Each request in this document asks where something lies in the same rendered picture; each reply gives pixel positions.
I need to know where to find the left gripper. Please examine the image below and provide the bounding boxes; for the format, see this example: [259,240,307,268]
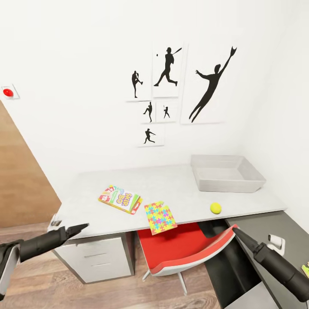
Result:
[36,224,89,256]

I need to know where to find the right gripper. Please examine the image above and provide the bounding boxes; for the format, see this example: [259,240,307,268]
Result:
[232,227,296,285]

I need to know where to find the tennis ball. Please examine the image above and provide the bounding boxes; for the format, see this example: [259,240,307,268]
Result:
[210,202,222,214]

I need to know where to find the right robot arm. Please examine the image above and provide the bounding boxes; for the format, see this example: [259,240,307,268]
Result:
[232,227,309,309]

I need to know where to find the toy box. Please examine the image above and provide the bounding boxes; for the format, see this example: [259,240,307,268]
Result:
[191,154,267,193]

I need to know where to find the board game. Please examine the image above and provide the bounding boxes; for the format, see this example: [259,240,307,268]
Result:
[98,185,143,215]

